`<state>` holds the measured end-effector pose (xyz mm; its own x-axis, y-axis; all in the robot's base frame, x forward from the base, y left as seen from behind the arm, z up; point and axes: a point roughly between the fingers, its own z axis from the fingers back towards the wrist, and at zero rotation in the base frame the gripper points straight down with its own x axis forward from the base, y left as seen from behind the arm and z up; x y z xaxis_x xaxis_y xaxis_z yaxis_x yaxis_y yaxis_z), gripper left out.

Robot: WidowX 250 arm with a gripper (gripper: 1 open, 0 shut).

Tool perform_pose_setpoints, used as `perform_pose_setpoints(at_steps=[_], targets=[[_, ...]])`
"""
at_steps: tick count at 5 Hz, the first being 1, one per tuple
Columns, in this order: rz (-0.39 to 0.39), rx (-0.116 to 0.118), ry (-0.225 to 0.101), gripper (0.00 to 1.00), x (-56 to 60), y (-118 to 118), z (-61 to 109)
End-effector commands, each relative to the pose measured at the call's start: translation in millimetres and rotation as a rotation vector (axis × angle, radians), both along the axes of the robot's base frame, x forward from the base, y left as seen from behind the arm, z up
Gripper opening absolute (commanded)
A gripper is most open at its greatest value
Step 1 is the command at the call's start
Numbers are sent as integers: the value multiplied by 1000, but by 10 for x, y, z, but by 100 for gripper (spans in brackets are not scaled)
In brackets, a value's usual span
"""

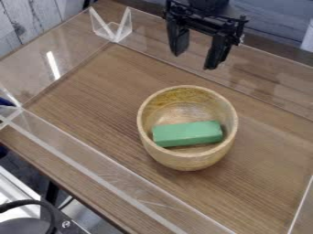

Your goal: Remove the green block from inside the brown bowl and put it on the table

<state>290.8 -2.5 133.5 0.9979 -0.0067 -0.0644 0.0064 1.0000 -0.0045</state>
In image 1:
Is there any black metal base plate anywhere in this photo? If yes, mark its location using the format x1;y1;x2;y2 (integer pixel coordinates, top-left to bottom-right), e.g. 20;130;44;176
37;200;90;234

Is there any black table leg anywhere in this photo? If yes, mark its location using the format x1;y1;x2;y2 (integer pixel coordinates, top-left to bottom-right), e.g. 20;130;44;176
45;182;60;206

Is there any black cable loop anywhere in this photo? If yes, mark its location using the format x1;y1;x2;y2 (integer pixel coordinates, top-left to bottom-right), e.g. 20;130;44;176
0;199;58;234

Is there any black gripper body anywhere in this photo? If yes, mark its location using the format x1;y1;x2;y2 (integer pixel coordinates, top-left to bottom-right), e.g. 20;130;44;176
163;0;248;45

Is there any clear acrylic corner bracket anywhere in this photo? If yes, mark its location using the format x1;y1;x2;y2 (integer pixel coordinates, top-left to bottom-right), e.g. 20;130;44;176
88;7;132;43

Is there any brown wooden bowl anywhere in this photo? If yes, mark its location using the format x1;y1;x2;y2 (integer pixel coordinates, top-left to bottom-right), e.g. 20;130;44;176
136;85;238;171

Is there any blue object at edge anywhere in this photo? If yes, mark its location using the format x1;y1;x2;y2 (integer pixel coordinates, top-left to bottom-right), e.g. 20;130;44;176
0;97;16;107

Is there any green rectangular block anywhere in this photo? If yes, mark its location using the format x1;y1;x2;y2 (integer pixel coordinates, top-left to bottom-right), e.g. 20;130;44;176
151;121;223;147

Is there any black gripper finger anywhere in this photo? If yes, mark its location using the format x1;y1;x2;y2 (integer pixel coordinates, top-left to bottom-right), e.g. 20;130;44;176
165;19;189;57
204;32;232;69

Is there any clear acrylic tray enclosure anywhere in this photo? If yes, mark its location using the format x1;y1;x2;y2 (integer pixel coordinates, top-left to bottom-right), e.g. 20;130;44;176
0;2;313;234

